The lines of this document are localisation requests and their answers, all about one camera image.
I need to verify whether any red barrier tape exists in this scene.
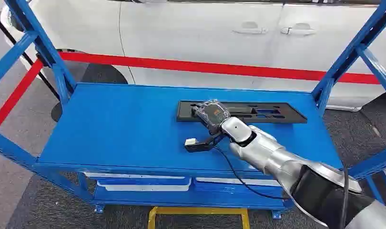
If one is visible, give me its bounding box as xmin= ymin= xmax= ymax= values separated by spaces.
xmin=0 ymin=51 xmax=386 ymax=131

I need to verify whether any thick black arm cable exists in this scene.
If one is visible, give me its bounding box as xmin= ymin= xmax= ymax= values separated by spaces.
xmin=338 ymin=163 xmax=351 ymax=229

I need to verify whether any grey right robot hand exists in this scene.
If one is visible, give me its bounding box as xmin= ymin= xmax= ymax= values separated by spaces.
xmin=192 ymin=99 xmax=232 ymax=135

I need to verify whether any blue drawer, white handle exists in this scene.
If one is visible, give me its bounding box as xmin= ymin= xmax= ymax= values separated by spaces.
xmin=83 ymin=171 xmax=193 ymax=193

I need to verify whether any yellow metal frame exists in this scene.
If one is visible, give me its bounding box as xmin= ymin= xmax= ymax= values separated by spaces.
xmin=147 ymin=207 xmax=251 ymax=229

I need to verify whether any white car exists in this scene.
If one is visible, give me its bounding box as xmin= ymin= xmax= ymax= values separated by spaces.
xmin=0 ymin=0 xmax=386 ymax=110

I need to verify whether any thin black camera cable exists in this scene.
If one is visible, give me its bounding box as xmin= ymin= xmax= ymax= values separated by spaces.
xmin=212 ymin=145 xmax=292 ymax=201

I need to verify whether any white car door handle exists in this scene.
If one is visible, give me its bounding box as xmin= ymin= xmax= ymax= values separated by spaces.
xmin=232 ymin=21 xmax=269 ymax=35
xmin=280 ymin=22 xmax=317 ymax=36

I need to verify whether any black foam tool tray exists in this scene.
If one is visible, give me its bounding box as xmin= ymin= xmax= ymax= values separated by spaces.
xmin=176 ymin=100 xmax=308 ymax=124

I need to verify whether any black car tyre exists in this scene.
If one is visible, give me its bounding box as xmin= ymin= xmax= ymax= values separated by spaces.
xmin=58 ymin=48 xmax=129 ymax=85

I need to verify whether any black barrier post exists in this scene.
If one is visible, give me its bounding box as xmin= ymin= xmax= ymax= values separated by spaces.
xmin=0 ymin=9 xmax=63 ymax=123

